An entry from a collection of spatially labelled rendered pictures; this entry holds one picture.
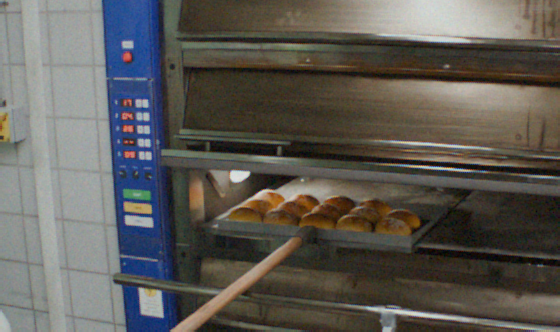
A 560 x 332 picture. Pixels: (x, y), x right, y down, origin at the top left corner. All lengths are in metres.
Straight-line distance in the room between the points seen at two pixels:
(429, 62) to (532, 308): 0.66
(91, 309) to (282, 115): 0.90
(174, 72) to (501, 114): 0.88
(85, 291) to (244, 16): 0.99
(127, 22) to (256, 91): 0.40
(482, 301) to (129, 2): 1.21
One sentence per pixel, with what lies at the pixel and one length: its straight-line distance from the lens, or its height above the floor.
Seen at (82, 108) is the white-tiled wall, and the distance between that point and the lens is 3.18.
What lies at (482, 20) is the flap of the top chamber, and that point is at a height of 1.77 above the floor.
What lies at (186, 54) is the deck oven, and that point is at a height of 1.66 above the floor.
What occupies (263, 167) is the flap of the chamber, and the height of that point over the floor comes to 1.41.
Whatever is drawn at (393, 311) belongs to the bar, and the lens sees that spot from 2.47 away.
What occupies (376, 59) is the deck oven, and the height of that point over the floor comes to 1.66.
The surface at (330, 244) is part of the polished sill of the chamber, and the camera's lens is 2.91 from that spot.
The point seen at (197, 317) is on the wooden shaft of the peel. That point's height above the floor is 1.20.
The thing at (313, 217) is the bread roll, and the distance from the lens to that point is 2.97.
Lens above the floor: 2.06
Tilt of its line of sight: 15 degrees down
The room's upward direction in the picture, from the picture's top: 2 degrees counter-clockwise
